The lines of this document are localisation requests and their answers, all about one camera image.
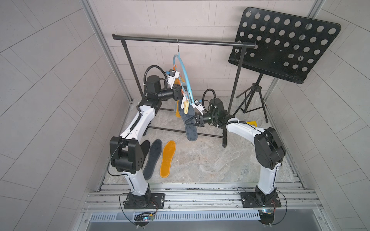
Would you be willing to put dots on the black perforated music stand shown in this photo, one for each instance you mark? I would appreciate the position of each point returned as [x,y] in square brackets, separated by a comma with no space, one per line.
[286,46]

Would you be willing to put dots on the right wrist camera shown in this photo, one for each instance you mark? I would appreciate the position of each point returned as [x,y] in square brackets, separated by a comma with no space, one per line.
[199,106]

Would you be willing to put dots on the blue multi-clip hanger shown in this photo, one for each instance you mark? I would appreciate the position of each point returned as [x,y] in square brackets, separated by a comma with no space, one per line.
[185,81]

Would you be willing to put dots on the black garment rack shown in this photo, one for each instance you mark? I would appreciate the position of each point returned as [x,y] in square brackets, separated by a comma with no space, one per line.
[243,46]

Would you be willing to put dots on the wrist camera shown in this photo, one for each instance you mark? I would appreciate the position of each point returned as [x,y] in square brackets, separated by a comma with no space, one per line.
[199,106]
[172,76]

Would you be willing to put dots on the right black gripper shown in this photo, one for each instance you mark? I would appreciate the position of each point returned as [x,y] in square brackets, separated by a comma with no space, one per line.
[202,120]

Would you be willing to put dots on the black shoe insole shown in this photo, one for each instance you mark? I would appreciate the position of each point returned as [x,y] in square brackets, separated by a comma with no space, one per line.
[145,146]

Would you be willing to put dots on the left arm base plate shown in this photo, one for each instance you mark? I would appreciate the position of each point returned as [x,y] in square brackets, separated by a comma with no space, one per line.
[152,201]

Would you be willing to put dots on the dark grey shoe insole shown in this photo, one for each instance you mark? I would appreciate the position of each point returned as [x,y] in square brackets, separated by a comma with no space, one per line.
[155,151]

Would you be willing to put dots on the aluminium mounting rail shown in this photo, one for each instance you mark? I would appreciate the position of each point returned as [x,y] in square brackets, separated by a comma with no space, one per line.
[202,196]

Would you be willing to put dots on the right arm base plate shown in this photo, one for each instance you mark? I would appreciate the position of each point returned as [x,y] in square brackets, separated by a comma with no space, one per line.
[254,199]

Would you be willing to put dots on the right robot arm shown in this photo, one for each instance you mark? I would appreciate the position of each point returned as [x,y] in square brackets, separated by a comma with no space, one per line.
[269,149]

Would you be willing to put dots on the yellow triangular plastic piece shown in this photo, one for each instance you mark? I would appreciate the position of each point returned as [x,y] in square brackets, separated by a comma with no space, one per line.
[253,123]

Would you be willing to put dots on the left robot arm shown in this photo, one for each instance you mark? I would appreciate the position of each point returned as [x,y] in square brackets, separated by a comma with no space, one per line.
[127,151]

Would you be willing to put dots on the orange yellow shoe insole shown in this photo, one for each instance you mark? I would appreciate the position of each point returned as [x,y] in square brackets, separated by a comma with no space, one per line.
[167,156]

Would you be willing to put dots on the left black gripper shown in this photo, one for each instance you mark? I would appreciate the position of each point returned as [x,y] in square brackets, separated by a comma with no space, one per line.
[173,93]

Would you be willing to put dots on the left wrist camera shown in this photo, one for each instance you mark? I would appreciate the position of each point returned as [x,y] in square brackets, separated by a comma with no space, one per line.
[172,76]

